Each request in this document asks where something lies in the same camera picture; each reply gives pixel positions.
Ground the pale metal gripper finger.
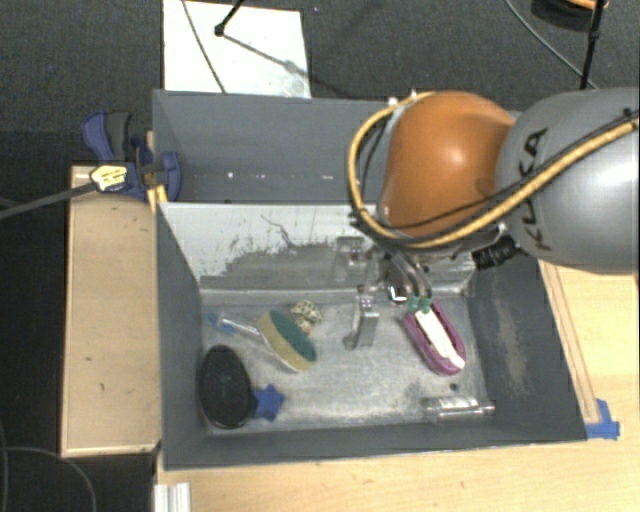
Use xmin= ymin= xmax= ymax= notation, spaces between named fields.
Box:
xmin=332 ymin=236 xmax=378 ymax=291
xmin=341 ymin=294 xmax=380 ymax=351

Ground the speckled beige small toy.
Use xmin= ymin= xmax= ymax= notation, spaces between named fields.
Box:
xmin=290 ymin=299 xmax=324 ymax=334

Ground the yellow and green round sponge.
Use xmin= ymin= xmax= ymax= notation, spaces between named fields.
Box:
xmin=256 ymin=308 xmax=319 ymax=374

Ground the silver metal cylinder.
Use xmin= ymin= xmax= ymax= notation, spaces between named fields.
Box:
xmin=419 ymin=394 xmax=497 ymax=420

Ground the blue star toy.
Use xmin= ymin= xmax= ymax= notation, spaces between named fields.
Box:
xmin=252 ymin=383 xmax=287 ymax=423

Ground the blue and clear pen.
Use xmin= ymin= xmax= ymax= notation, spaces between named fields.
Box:
xmin=205 ymin=312 xmax=266 ymax=342

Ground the grey metal bin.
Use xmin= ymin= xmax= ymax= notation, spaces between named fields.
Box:
xmin=151 ymin=88 xmax=589 ymax=472

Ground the black oval case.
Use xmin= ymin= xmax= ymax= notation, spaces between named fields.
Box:
xmin=199 ymin=344 xmax=255 ymax=430

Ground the pale wood flat board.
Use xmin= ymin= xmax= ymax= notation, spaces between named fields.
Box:
xmin=59 ymin=164 xmax=164 ymax=459

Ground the black cylinder on white bracket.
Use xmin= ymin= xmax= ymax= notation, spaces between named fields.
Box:
xmin=471 ymin=233 xmax=520 ymax=272

